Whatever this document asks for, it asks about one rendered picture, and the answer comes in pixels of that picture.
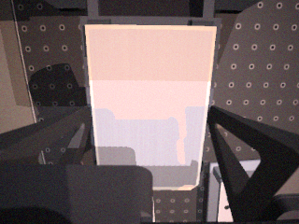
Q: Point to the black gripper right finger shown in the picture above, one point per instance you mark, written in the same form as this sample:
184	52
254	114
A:
277	173

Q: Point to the dark grey perforated base plate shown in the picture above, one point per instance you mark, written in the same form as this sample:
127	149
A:
257	77

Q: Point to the white well plate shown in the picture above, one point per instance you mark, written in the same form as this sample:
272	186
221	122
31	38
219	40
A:
154	27

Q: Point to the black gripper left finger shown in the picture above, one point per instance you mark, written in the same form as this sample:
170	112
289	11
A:
23	145

